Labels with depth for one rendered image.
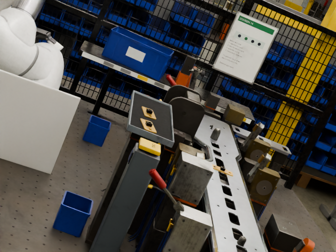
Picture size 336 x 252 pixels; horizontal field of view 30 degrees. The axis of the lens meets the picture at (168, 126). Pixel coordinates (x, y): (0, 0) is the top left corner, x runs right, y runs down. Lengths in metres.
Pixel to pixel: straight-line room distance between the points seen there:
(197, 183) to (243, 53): 1.42
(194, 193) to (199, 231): 0.26
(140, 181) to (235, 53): 1.59
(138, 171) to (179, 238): 0.21
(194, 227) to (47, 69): 1.06
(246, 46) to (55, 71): 1.09
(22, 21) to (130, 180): 0.94
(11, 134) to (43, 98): 0.18
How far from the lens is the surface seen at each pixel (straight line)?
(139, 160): 1.66
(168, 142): 1.76
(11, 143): 2.36
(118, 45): 2.96
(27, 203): 2.15
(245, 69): 3.19
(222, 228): 1.80
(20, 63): 2.39
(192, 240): 1.65
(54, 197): 2.24
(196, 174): 1.84
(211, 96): 2.92
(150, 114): 1.92
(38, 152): 2.36
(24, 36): 2.39
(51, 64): 2.47
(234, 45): 3.16
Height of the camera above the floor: 1.70
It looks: 16 degrees down
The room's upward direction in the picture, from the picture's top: 24 degrees clockwise
